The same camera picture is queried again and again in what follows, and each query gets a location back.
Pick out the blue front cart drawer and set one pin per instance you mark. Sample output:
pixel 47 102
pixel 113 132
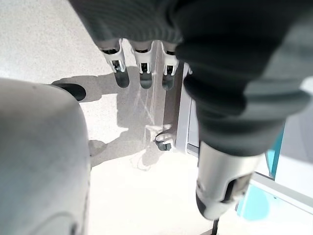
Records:
pixel 254 203

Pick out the light blue waste bin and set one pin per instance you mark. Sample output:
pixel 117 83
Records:
pixel 277 151

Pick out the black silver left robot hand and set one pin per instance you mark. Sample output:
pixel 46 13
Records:
pixel 220 73

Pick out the grey cart caster wheel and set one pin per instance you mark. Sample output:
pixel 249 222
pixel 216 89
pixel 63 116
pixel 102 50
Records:
pixel 164 146

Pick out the white medical cart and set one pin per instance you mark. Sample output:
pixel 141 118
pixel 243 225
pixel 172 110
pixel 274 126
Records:
pixel 183 117

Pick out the black robot left foot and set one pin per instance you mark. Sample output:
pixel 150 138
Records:
pixel 73 90

